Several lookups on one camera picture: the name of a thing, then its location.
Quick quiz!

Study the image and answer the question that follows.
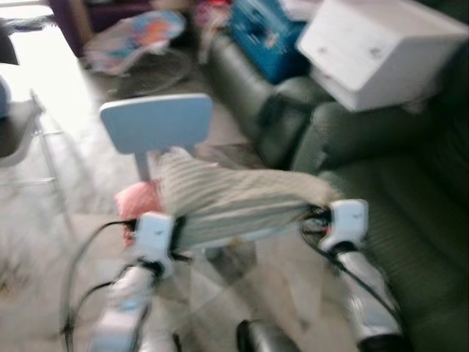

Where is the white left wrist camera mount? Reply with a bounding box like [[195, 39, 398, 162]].
[[135, 212, 177, 277]]

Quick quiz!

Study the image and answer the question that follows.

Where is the white folding chair grey seat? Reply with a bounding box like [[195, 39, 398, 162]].
[[0, 37, 75, 237]]

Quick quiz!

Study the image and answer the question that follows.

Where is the pink cushion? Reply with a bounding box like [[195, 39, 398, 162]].
[[114, 181, 163, 247]]

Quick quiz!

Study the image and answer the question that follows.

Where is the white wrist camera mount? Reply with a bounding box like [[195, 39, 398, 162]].
[[321, 199, 370, 253], [135, 212, 177, 277]]

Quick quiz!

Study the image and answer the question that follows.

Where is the pile of mixed clothes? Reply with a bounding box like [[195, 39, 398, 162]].
[[193, 0, 237, 46]]

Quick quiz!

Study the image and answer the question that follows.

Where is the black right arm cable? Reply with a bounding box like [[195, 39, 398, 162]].
[[296, 219, 405, 332]]

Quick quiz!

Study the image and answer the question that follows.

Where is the purple armchair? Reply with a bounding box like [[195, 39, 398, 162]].
[[49, 0, 171, 57]]

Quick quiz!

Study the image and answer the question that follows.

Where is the light blue child's chair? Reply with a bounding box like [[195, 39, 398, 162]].
[[98, 92, 259, 268]]

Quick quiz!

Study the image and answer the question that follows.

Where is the long black left arm cable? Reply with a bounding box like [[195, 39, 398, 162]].
[[62, 218, 141, 352]]

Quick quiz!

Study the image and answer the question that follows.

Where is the silver right robot leg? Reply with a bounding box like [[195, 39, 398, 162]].
[[234, 318, 303, 352]]

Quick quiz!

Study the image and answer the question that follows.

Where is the white drawer cabinet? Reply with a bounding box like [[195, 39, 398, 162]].
[[296, 0, 469, 113]]

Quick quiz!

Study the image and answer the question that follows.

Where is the silver robot leg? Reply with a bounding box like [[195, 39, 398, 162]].
[[145, 333, 182, 352], [234, 318, 303, 352]]

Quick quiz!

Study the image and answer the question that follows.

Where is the dark green leather sofa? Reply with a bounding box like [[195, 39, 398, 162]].
[[204, 28, 469, 352]]

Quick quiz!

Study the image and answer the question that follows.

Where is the blue hard suitcase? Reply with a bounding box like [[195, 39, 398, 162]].
[[229, 0, 310, 84]]

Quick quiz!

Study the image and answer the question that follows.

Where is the printed baby bouncer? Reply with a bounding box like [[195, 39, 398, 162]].
[[82, 9, 193, 98]]

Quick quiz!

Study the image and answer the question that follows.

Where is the taupe dotted pillow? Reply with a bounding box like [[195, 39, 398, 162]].
[[156, 149, 339, 252]]

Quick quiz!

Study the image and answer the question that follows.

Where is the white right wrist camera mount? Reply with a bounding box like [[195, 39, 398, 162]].
[[321, 199, 370, 253]]

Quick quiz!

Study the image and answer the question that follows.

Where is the short black left arm cable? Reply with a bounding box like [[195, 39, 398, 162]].
[[69, 279, 119, 347]]

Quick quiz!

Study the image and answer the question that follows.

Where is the silver left robot leg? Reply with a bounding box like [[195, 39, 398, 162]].
[[145, 333, 182, 352]]

